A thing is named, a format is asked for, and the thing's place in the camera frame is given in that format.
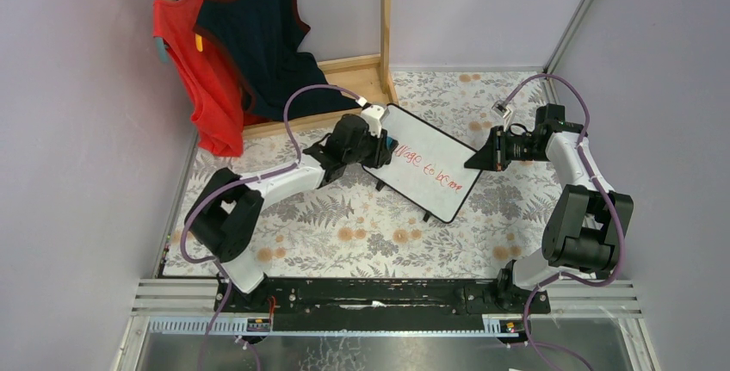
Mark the blue whiteboard eraser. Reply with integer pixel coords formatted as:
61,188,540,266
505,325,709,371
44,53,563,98
386,137,399,153

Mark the white whiteboard black frame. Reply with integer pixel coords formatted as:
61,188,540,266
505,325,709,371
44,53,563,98
362,104,481,224

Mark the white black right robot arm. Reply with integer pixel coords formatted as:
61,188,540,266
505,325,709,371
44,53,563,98
464,103,634,293

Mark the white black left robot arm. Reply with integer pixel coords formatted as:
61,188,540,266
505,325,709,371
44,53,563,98
181,114,399,294

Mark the wooden clothes rack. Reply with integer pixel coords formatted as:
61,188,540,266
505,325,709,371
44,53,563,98
243,0,398,139

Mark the floral table mat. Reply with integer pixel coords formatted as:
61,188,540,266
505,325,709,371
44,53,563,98
181,71,583,280

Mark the red tank top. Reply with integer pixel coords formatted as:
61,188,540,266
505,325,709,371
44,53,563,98
152,0,244,157

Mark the navy tank top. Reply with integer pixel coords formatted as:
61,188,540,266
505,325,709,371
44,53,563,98
194,0,357,121

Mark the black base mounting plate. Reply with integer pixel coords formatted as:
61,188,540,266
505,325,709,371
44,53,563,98
213,276,551,332

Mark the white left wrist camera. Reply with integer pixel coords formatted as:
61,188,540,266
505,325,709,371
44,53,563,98
360,102,387,138

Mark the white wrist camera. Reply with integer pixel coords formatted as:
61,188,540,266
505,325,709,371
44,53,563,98
360,102,387,138
492,101,514,128

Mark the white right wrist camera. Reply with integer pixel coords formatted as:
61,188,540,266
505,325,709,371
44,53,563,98
492,101,514,128

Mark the aluminium slotted rail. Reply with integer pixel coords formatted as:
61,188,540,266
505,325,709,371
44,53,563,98
132,295,643,337

